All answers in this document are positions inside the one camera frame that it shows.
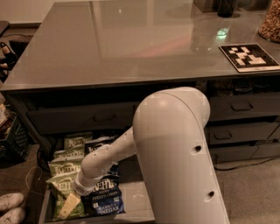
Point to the grey middle right drawer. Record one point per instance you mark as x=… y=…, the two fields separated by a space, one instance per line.
x=237 y=133

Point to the grey top right drawer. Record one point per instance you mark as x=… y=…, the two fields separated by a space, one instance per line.
x=244 y=106

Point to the green jalapeno chip bag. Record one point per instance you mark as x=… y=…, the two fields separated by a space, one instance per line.
x=61 y=186

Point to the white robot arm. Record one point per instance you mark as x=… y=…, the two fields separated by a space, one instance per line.
x=168 y=138

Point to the grey top left drawer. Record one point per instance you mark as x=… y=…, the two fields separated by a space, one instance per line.
x=83 y=118

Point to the upper white shoe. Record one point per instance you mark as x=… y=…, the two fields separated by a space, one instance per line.
x=10 y=201

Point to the glass jar of snacks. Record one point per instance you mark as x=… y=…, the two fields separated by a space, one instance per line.
x=270 y=27

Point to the rear green chip bag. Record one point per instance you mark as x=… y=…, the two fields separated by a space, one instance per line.
x=75 y=139

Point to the rear blue chip bag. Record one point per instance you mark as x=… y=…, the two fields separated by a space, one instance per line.
x=92 y=145

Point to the grey bottom right drawer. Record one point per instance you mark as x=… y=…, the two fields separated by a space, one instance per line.
x=245 y=152

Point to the grey cabinet frame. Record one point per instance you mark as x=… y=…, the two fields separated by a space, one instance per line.
x=24 y=101

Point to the white shoe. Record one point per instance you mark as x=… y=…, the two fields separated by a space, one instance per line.
x=14 y=216
x=10 y=201

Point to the dark cylindrical container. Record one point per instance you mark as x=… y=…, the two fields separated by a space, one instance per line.
x=226 y=8

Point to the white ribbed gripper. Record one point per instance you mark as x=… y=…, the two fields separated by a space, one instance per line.
x=79 y=186

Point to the black plastic crate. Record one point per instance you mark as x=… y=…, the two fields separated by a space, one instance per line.
x=15 y=144

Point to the front blue vinegar chip bag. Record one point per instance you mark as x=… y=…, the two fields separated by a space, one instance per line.
x=105 y=199

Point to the open grey middle drawer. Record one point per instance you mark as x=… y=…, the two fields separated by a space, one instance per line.
x=135 y=198

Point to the lower white shoe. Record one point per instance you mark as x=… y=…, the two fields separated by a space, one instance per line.
x=14 y=216

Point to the black white fiducial marker board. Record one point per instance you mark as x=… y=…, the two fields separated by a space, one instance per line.
x=249 y=58

